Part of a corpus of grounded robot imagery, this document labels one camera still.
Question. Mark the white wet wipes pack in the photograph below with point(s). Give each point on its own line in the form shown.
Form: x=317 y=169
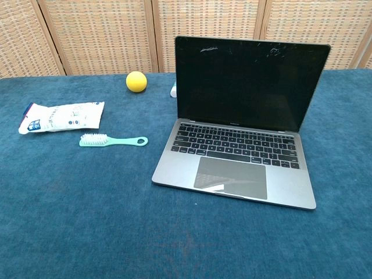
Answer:
x=61 y=117

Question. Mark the dark blue table cloth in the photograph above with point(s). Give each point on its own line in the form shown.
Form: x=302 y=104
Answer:
x=87 y=209

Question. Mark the mint green scrub brush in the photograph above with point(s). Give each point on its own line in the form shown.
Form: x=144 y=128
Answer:
x=98 y=141

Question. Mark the white glue stick tube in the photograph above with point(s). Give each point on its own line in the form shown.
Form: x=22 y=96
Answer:
x=173 y=91

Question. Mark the grey aluminium laptop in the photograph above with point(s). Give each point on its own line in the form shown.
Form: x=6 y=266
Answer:
x=232 y=87

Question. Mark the woven bamboo screen panel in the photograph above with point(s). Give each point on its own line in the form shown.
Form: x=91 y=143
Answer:
x=23 y=37
x=314 y=20
x=203 y=17
x=368 y=61
x=98 y=35

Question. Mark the yellow foam ball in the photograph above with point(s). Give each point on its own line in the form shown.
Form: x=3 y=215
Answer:
x=136 y=82

